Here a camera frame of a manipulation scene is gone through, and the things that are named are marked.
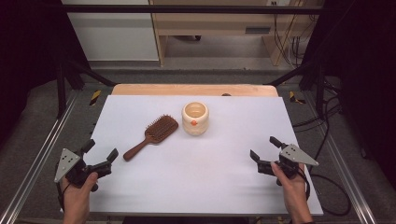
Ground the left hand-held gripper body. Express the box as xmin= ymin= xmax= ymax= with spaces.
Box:
xmin=53 ymin=147 xmax=113 ymax=192

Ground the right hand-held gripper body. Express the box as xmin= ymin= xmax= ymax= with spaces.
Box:
xmin=257 ymin=144 xmax=319 ymax=187

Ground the brown wooden hairbrush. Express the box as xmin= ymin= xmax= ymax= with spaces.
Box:
xmin=122 ymin=114 xmax=179 ymax=162

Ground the cream ceramic cup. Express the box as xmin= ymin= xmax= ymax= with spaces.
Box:
xmin=181 ymin=101 xmax=210 ymax=136

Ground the person's left hand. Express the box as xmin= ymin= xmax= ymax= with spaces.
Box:
xmin=60 ymin=172 xmax=99 ymax=224

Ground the person's right hand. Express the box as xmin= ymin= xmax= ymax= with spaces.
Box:
xmin=270 ymin=161 xmax=314 ymax=224

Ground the white table sheet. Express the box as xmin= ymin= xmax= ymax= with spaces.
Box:
xmin=60 ymin=94 xmax=324 ymax=217

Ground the black curtain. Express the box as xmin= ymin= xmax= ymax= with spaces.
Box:
xmin=302 ymin=0 xmax=396 ymax=189
xmin=0 ymin=0 xmax=92 ymax=147

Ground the white cabinet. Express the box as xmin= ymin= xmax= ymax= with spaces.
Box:
xmin=61 ymin=0 xmax=160 ymax=63

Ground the grey socket strip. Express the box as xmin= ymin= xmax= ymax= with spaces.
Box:
xmin=245 ymin=26 xmax=272 ymax=35

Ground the light wooden desk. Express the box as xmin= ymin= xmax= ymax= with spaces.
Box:
xmin=148 ymin=0 xmax=325 ymax=67

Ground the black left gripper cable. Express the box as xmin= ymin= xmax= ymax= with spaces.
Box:
xmin=55 ymin=181 xmax=72 ymax=213

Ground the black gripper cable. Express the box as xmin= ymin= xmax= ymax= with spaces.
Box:
xmin=297 ymin=167 xmax=311 ymax=202
xmin=55 ymin=181 xmax=72 ymax=213

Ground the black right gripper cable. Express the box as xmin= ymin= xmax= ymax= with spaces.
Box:
xmin=297 ymin=167 xmax=311 ymax=202

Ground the aluminium rail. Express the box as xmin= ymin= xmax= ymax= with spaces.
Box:
xmin=303 ymin=91 xmax=378 ymax=224
xmin=0 ymin=90 xmax=79 ymax=224

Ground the black floor cable loop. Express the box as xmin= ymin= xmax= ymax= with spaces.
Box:
xmin=292 ymin=77 xmax=352 ymax=217

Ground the black frame strut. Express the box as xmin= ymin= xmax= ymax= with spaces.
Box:
xmin=56 ymin=60 xmax=118 ymax=119
xmin=263 ymin=61 xmax=327 ymax=119

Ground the bundle of hanging cables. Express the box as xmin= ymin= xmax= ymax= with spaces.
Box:
xmin=272 ymin=13 xmax=316 ymax=68

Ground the black horizontal frame bar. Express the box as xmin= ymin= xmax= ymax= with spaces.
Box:
xmin=59 ymin=4 xmax=328 ymax=14

